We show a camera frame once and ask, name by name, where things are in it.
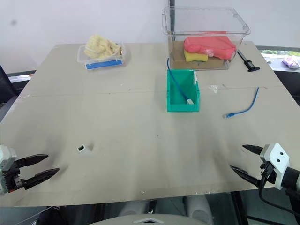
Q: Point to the small white block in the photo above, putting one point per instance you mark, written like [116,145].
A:
[83,149]

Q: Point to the yellow sponge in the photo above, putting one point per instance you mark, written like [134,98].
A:
[195,57]

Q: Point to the yellow crumpled cloth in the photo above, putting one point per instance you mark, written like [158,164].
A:
[100,47]

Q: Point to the small clear plastic container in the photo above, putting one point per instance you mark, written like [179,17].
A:
[103,61]

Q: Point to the green plastic bin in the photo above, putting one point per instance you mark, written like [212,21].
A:
[182,103]

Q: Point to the grey rounded robot leg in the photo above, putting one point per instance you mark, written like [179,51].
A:
[134,208]
[199,208]

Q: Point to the dark side furniture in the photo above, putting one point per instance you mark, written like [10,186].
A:
[9,82]

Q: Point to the vertical metal rail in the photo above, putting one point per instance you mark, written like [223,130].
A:
[171,18]

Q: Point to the black caliper tool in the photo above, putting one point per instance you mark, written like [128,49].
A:
[248,64]

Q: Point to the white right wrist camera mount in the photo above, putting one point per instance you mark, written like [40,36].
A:
[277,159]

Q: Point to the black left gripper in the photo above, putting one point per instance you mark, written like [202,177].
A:
[14,179]

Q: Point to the large clear storage box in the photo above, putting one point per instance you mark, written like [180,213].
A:
[206,23]

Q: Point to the red cloth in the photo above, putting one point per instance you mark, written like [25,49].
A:
[209,47]

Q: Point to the blue label strip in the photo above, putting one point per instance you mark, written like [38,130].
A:
[104,64]

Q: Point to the grey robot torso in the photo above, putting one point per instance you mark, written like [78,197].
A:
[145,220]

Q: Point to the purple crumpled object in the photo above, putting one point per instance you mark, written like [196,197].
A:
[291,62]

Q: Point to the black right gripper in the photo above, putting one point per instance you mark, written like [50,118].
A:
[268,173]

